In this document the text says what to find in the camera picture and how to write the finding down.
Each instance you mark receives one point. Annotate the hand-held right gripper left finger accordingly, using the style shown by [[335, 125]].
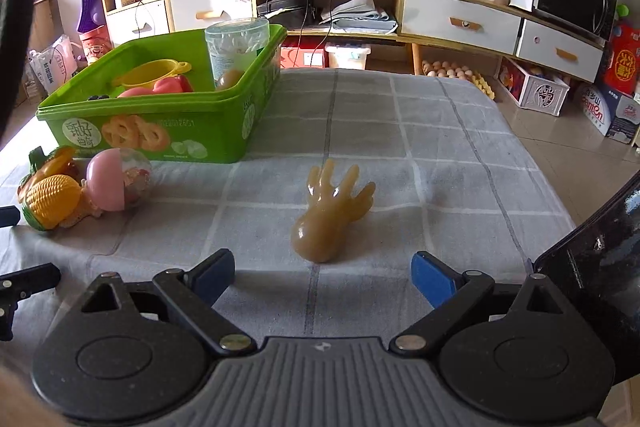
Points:
[[212, 279]]

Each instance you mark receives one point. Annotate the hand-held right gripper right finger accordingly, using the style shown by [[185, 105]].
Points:
[[435, 279]]

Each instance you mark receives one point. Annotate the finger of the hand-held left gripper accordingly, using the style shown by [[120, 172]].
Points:
[[30, 281], [7, 216]]

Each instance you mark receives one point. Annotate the yellow toy corn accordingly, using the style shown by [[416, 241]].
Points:
[[52, 199]]

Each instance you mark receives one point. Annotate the tan rubber hand toy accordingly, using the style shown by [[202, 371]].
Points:
[[230, 79], [320, 232]]

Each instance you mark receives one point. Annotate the purple toy grapes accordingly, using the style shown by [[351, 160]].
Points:
[[99, 97]]

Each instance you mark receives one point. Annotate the green plastic box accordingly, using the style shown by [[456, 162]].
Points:
[[200, 127]]

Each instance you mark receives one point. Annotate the red toy fruit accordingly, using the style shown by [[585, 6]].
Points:
[[172, 84]]

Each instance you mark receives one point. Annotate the yellow toy bowl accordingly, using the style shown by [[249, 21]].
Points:
[[150, 74]]

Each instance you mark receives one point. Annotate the clear cotton swab jar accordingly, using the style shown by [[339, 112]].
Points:
[[235, 49]]

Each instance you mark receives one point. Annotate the pink capsule ball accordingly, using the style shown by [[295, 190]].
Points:
[[107, 179]]

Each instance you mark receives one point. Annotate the grey plaid tablecloth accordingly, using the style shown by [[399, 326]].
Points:
[[425, 132]]

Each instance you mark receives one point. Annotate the white plastic bag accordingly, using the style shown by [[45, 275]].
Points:
[[52, 62]]

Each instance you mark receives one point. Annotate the black glossy panel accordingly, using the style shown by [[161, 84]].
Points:
[[600, 267]]

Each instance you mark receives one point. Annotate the egg tray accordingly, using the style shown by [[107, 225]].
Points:
[[450, 69]]

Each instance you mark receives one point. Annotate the purple plastic object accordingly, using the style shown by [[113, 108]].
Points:
[[92, 7]]

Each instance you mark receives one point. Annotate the white drawer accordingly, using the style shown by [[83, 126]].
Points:
[[145, 24], [450, 17], [200, 9], [555, 49]]

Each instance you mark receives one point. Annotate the white storage box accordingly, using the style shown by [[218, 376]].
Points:
[[347, 57]]

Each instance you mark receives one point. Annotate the red storage box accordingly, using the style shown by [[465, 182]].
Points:
[[302, 57]]

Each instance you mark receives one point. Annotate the blue and white carton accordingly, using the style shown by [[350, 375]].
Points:
[[610, 112]]

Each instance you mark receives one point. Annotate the folded cloths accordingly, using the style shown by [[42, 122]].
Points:
[[360, 14]]

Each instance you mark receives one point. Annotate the black bag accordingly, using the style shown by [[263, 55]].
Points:
[[285, 9]]

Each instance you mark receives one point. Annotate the red cardboard box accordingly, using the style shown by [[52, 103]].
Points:
[[622, 62]]

